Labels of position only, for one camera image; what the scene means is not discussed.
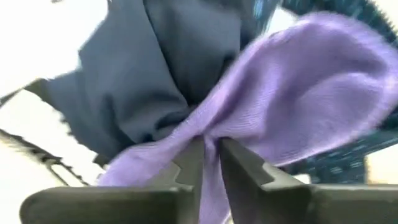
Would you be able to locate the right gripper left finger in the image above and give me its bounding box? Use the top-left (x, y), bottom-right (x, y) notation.
top-left (19, 136), bottom-right (206, 224)

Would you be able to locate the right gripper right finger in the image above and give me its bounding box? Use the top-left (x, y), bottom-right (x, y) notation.
top-left (219, 138), bottom-right (398, 224)

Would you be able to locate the navy dotted garment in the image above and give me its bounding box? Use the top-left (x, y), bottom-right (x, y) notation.
top-left (248, 0), bottom-right (398, 185)

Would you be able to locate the purple cloth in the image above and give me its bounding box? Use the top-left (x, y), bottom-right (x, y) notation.
top-left (98, 12), bottom-right (398, 224)

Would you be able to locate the slate blue garment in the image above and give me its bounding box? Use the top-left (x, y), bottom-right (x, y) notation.
top-left (24, 0), bottom-right (249, 166)

